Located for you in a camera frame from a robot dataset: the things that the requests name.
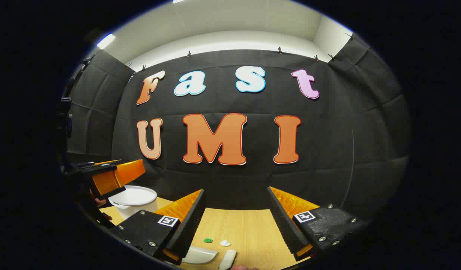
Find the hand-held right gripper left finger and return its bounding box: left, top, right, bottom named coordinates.
left=110, top=189, right=207, bottom=266

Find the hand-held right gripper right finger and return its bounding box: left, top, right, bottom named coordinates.
left=267, top=186, right=369, bottom=262

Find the white ribbed garbage bin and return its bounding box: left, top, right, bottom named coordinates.
left=108, top=185, right=158, bottom=221

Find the grey dustpan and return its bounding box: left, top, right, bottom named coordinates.
left=182, top=246, right=218, bottom=265

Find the small grey broom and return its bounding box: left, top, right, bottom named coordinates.
left=218, top=249, right=237, bottom=270

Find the wooden desktop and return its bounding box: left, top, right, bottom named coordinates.
left=99, top=197, right=313, bottom=270

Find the black equipment stand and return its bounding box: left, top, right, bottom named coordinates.
left=57, top=56, right=94, bottom=165

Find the row of backdrop clips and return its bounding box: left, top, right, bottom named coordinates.
left=125, top=32, right=356, bottom=72

